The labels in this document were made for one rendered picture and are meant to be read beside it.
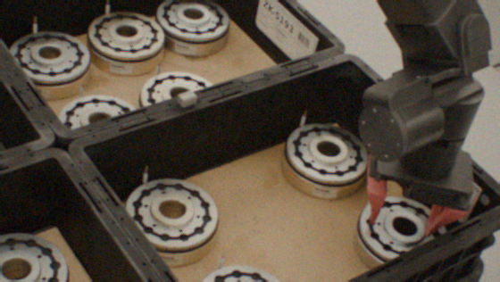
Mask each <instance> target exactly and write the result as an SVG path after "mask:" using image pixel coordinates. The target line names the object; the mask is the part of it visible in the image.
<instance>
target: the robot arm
mask: <svg viewBox="0 0 500 282"><path fill-rule="evenodd" d="M376 2H377V4H378V6H379V8H380V9H381V11H382V12H383V14H384V15H385V17H386V18H387V19H386V21H385V22H384V24H385V26H386V27H387V30H388V31H389V33H390V34H391V36H392V38H393V39H394V40H395V41H396V43H397V46H398V47H399V49H400V50H401V55H402V66H403V68H402V69H401V70H398V71H395V72H393V73H392V77H390V78H387V79H384V80H383V81H381V82H380V83H378V84H376V85H374V86H372V87H369V88H367V89H366V90H365V92H364V95H363V98H362V101H363V106H364V110H363V111H362V112H361V114H360V120H359V130H360V137H361V140H362V142H363V143H364V147H365V148H366V149H367V150H368V151H369V153H370V157H369V172H368V186H367V195H368V197H369V200H370V201H369V203H370V206H371V221H370V224H371V225H374V223H375V221H376V219H377V218H378V216H379V212H380V210H381V209H382V207H383V203H384V202H385V200H386V198H387V195H388V181H395V182H397V183H402V184H403V185H402V196H403V197H404V198H406V199H408V200H415V201H419V202H422V203H429V204H433V206H432V209H431V211H430V213H429V219H428V222H427V225H426V228H425V232H426V236H430V235H431V234H433V233H434V232H436V231H437V230H438V229H439V228H442V227H443V226H445V225H446V224H448V223H452V222H453V221H455V220H458V219H460V218H462V217H464V216H466V213H467V211H468V210H469V209H470V207H471V195H472V194H473V191H474V185H473V176H472V167H471V154H470V153H467V152H464V151H462V146H463V144H464V141H465V139H466V137H467V135H468V133H469V131H470V129H471V124H472V122H473V121H474V119H475V117H476V113H477V111H478V110H479V107H480V104H481V102H482V100H483V98H484V96H485V88H484V87H483V86H482V84H481V83H480V82H479V80H478V79H475V77H473V76H472V74H473V73H475V72H477V71H480V70H484V69H486V68H487V67H489V60H488V51H491V50H492V42H491V34H490V27H489V23H488V19H487V18H486V16H485V14H484V11H483V10H482V8H481V6H480V5H479V1H478V0H376ZM443 207H444V210H443V211H442V212H441V213H440V211H441V209H443Z"/></svg>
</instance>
